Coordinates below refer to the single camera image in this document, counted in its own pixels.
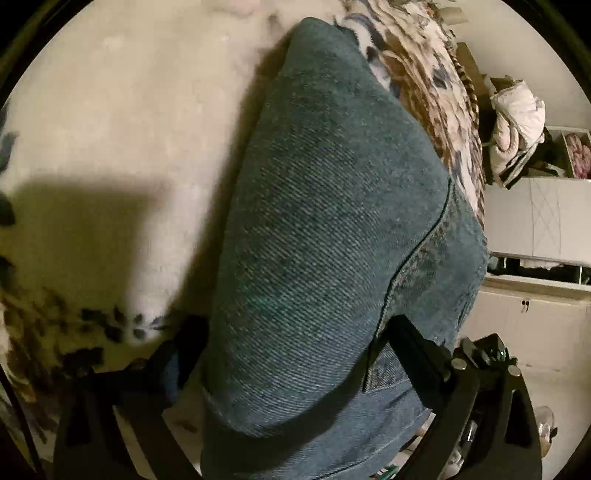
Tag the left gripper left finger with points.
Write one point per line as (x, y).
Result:
(90, 442)

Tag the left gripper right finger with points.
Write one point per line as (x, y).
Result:
(485, 415)

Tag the blue denim jeans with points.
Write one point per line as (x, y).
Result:
(343, 218)

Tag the white wardrobe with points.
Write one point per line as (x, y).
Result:
(536, 295)

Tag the pink folded blanket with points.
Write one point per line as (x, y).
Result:
(580, 155)

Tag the white puffy jacket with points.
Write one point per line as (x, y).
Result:
(519, 130)

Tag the brown cardboard box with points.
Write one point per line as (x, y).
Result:
(485, 86)

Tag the floral bed quilt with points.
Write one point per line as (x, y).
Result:
(119, 144)

